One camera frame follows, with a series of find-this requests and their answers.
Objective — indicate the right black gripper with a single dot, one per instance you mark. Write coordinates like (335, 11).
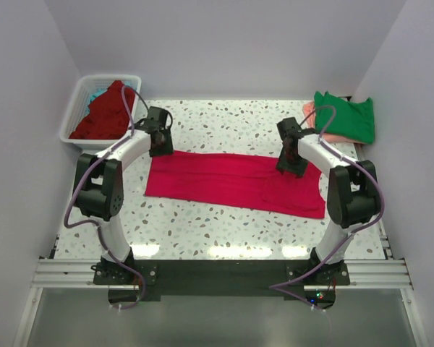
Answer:
(283, 165)

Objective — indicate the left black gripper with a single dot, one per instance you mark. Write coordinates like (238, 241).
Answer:
(168, 149)

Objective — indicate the pink red t-shirt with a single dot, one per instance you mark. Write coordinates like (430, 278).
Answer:
(236, 180)

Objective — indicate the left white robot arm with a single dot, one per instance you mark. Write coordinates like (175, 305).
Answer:
(98, 193)

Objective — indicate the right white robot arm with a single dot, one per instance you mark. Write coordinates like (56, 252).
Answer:
(354, 199)

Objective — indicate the dark red t-shirt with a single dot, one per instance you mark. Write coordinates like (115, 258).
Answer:
(107, 118)

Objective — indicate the light blue t-shirt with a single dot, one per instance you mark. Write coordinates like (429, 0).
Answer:
(96, 94)

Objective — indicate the folded green t-shirt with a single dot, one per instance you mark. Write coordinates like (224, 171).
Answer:
(355, 121)

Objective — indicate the white plastic laundry basket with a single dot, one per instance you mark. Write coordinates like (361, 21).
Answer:
(78, 106)

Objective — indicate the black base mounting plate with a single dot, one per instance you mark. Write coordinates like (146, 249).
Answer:
(150, 280)

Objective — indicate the aluminium rail frame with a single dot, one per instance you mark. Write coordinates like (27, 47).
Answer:
(66, 308)

